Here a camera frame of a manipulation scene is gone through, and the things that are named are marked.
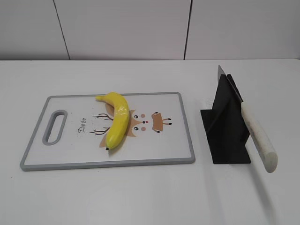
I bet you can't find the white-handled kitchen knife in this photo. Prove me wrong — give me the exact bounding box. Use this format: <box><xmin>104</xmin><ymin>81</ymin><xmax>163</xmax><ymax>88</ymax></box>
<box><xmin>217</xmin><ymin>65</ymin><xmax>278</xmax><ymax>173</ymax></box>

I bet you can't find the black knife stand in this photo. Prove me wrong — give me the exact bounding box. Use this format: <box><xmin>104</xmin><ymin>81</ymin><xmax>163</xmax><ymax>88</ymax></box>
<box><xmin>200</xmin><ymin>74</ymin><xmax>251</xmax><ymax>164</ymax></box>

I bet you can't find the white deer cutting board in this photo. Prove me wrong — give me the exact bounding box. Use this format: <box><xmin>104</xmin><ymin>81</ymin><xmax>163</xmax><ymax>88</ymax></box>
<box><xmin>20</xmin><ymin>92</ymin><xmax>195</xmax><ymax>171</ymax></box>

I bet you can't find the yellow plastic banana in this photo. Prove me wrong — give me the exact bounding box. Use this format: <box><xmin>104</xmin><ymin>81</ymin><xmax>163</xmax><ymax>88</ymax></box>
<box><xmin>95</xmin><ymin>92</ymin><xmax>130</xmax><ymax>150</ymax></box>

